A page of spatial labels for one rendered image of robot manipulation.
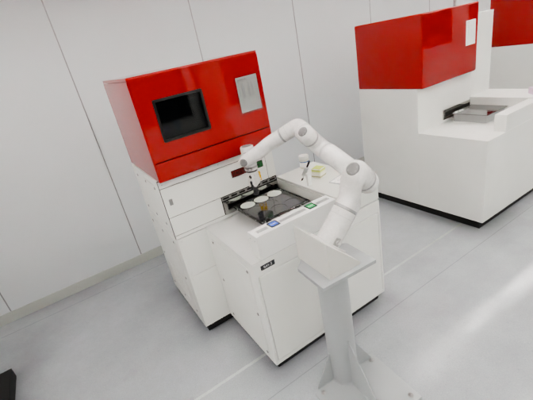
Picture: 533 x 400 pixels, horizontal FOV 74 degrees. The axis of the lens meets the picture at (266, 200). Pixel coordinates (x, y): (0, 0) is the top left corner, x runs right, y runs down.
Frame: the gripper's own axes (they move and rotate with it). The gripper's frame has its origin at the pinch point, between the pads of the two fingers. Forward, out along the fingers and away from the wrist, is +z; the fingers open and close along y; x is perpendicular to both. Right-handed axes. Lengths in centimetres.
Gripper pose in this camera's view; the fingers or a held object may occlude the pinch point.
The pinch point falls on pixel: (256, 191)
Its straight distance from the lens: 232.7
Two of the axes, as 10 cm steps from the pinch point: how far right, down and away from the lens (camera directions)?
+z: 1.9, 9.0, 4.0
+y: 2.8, -4.4, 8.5
